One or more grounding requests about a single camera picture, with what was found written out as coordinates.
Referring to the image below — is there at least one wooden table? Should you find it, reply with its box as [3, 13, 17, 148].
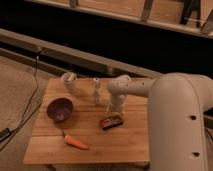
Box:
[23, 78, 149, 165]

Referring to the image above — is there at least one white cup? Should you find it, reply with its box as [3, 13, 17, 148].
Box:
[60, 72, 77, 94]

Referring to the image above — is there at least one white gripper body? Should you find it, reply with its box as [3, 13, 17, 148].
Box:
[108, 95, 126, 112]

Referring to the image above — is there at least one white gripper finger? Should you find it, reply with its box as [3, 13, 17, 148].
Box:
[106, 108, 113, 116]
[117, 111, 124, 117]

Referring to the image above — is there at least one black device on floor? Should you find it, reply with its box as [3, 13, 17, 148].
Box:
[0, 128, 11, 142]

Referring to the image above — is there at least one orange carrot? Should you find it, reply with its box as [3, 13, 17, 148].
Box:
[63, 132, 89, 150]

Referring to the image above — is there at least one small white bottle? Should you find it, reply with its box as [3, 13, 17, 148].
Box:
[92, 77, 101, 105]

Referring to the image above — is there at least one dark purple bowl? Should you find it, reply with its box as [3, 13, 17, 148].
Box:
[47, 98, 73, 122]

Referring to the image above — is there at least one black cable on floor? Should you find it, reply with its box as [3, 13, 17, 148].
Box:
[0, 49, 44, 152]

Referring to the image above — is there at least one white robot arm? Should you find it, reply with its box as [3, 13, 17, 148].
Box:
[107, 73, 213, 171]

